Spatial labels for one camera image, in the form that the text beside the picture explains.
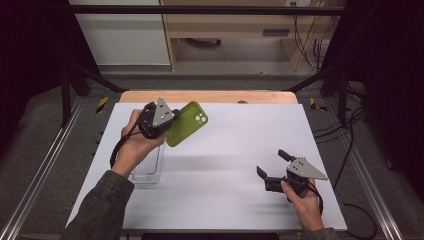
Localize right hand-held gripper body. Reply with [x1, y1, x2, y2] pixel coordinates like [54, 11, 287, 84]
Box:
[264, 157, 329, 198]

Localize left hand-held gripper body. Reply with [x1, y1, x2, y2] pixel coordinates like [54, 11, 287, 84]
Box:
[137, 96, 181, 140]

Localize green phone case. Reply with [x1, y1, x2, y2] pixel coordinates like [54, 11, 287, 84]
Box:
[164, 100, 210, 148]

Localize person's right hand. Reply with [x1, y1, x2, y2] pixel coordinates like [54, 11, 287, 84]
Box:
[280, 177, 325, 233]

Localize person's left hand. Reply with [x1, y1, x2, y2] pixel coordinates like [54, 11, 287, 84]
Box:
[111, 108, 167, 178]

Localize white table sheet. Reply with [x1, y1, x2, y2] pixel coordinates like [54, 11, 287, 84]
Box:
[65, 102, 349, 233]

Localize yellow black tape mark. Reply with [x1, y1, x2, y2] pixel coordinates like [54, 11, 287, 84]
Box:
[308, 97, 329, 113]

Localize white cabinet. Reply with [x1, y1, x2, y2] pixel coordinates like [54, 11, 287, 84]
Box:
[67, 0, 172, 67]

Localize wooden desk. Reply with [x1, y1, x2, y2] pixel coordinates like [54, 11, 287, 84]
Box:
[158, 0, 348, 72]

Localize black curtain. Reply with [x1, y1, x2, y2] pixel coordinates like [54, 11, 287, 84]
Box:
[321, 0, 424, 196]
[0, 0, 101, 161]

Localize black right gripper strap cable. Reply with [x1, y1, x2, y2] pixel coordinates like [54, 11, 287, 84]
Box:
[306, 181, 324, 216]

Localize black gripper strap cable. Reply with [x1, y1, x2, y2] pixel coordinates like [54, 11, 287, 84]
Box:
[306, 181, 324, 216]
[109, 113, 145, 169]

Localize black left gripper strap cable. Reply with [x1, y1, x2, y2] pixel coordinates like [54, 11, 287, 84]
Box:
[109, 113, 145, 169]

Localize black floor cables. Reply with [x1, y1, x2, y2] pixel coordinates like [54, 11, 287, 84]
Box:
[312, 81, 368, 191]

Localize aluminium rail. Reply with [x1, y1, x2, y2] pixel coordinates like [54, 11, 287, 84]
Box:
[323, 99, 405, 240]
[0, 95, 87, 240]

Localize black metal frame stand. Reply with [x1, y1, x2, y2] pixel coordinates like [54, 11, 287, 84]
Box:
[59, 61, 129, 128]
[284, 61, 352, 128]

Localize black looped floor cable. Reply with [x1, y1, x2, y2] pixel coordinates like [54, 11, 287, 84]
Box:
[333, 201, 379, 240]

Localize black horizontal frame bar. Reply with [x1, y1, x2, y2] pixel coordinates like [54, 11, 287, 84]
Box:
[66, 4, 348, 16]

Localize hanging cable bundle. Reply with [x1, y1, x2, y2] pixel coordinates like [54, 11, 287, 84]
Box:
[290, 1, 329, 72]

